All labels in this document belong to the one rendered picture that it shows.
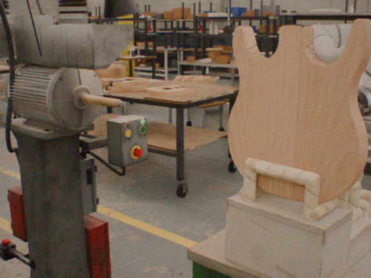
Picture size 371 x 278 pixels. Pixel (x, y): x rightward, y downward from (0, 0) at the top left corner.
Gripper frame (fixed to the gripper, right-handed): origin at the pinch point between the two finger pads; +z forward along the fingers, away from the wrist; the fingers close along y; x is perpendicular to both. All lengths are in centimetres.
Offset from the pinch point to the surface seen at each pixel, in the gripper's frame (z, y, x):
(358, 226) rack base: -3.9, -11.0, -28.9
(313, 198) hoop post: 18.1, -8.4, -15.1
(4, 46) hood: 18, 133, 14
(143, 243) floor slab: -91, 173, -131
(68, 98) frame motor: 11, 97, -5
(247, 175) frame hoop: 18.2, 9.0, -13.7
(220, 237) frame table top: 10.2, 23.3, -38.0
